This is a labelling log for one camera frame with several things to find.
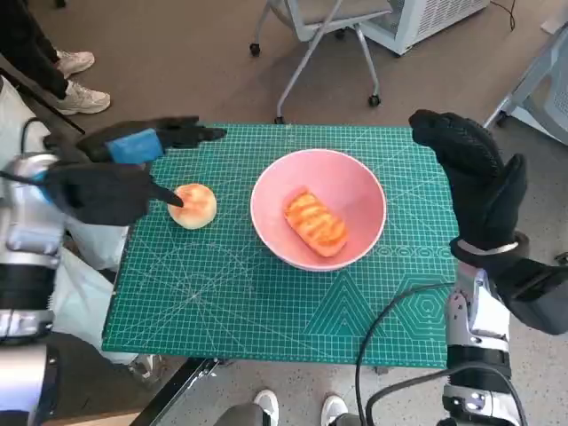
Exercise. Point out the black caster wheel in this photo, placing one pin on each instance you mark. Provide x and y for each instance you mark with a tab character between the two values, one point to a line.
562	258

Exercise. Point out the round toy bread bun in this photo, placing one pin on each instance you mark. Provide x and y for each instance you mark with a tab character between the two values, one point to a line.
195	213

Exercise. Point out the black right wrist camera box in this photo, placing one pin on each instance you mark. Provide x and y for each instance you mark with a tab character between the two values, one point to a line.
537	293

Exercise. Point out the seated person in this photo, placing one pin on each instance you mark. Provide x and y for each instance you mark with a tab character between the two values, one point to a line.
84	302

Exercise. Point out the person wearing headset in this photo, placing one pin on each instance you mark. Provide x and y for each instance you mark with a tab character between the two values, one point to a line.
22	35

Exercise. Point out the long toy bread loaf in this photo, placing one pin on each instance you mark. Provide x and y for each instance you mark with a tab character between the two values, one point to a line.
315	222

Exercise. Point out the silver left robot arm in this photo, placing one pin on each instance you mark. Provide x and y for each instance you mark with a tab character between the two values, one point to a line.
26	231

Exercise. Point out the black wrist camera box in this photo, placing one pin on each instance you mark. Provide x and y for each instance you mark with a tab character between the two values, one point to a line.
537	293
97	195

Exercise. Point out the grey white rolling chair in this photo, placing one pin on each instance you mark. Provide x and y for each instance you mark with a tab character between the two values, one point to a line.
324	13

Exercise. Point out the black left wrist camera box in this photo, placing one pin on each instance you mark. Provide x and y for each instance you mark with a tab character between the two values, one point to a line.
97	195

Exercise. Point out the metal table bracket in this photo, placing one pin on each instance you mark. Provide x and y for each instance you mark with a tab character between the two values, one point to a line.
202	370

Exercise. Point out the black knitted gloved right hand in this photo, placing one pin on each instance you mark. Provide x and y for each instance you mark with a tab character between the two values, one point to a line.
483	191

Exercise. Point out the white paper sheet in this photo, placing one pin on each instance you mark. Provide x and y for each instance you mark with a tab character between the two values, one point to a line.
549	26

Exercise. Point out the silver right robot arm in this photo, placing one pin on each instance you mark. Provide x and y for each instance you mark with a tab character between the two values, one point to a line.
479	310

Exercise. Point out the green cutting mat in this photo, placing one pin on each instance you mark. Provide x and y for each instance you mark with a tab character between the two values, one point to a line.
222	288

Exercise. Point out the white perforated cabinet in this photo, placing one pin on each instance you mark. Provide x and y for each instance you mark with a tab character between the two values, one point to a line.
430	18

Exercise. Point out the white mesh chair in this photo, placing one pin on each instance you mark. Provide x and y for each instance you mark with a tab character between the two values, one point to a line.
554	102

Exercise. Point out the bare black left hand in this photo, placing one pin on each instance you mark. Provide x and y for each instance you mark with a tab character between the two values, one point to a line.
133	144

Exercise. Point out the pink bowl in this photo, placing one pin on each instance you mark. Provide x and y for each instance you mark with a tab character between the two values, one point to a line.
266	208

